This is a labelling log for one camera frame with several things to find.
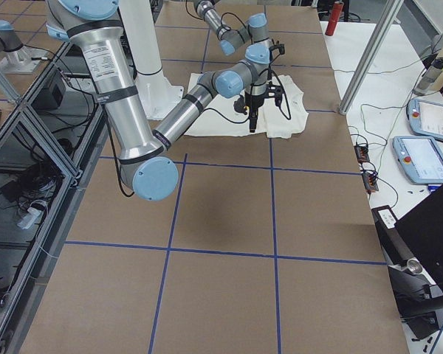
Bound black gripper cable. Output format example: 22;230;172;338
205;41;292;124

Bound black monitor on stand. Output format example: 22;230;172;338
389;184;443;339

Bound teach pendant tablet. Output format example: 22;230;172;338
392;136;443;185
407;98;443;142

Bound orange circuit board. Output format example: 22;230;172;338
354;144;370;163
361;170;379;195

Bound third robot arm on floor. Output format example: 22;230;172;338
0;20;47;74

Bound lower orange circuit board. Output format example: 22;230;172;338
361;170;379;195

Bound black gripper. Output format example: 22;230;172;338
244;91;263;133

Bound black box with label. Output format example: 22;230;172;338
371;205;413;266

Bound upper teach pendant tablet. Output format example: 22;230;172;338
407;98;443;142

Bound aluminium frame post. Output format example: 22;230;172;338
339;0;404;115

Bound red cylinder bottle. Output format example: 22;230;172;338
325;1;344;36

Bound cream long sleeve cat shirt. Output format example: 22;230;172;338
143;72;310;140

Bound upper orange circuit board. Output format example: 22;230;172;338
354;144;370;163

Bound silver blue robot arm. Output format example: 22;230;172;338
193;1;272;56
47;1;272;201

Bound lower teach pendant tablet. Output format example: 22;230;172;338
392;136;443;185

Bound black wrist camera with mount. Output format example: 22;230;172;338
264;81;284;108

